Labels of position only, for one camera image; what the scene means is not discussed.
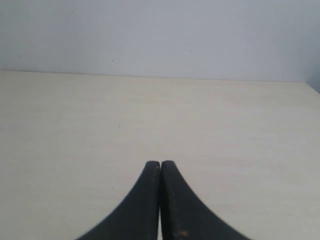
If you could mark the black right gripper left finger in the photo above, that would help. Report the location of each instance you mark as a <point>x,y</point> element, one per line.
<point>137,216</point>

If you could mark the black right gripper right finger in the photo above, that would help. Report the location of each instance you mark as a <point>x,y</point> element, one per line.
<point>183,215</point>

